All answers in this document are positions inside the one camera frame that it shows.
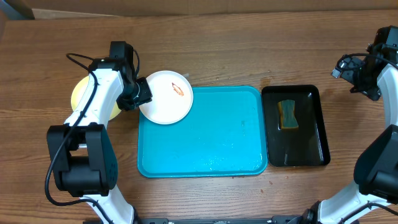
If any yellow plate with sauce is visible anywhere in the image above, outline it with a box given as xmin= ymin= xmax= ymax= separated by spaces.
xmin=70 ymin=77 xmax=121 ymax=120

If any green yellow sponge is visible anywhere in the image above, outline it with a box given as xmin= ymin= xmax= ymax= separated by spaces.
xmin=277 ymin=100 xmax=299 ymax=129

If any black plastic tray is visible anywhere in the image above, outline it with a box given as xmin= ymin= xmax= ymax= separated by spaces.
xmin=261 ymin=85 xmax=331 ymax=167

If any white plate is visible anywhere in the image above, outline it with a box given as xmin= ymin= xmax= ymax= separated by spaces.
xmin=139 ymin=70 xmax=193 ymax=124

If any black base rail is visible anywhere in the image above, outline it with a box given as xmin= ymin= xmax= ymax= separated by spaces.
xmin=83 ymin=214 xmax=360 ymax=224

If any teal plastic tray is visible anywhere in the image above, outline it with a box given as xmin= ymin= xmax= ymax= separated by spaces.
xmin=137 ymin=86 xmax=268 ymax=178

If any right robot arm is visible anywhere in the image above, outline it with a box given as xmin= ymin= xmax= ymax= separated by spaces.
xmin=291 ymin=26 xmax=397 ymax=224

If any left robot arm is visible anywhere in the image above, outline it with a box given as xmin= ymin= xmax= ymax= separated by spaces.
xmin=44 ymin=56 xmax=152 ymax=223

